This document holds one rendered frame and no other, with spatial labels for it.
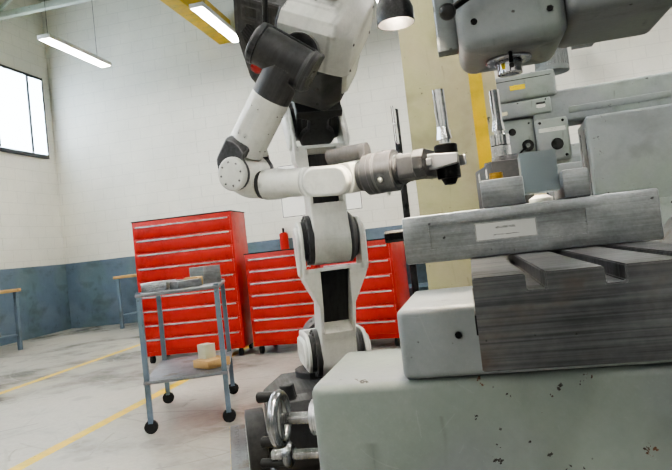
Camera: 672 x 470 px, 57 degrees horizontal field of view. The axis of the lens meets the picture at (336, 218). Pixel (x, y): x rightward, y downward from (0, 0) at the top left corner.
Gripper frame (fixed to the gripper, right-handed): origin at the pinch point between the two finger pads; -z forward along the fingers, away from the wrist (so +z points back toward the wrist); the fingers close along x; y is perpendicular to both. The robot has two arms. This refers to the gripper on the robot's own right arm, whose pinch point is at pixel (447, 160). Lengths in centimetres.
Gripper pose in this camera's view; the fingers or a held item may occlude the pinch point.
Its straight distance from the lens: 126.6
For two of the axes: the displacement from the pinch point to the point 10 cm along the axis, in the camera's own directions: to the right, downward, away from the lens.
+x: 4.6, -0.1, 8.9
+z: -8.8, 1.3, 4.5
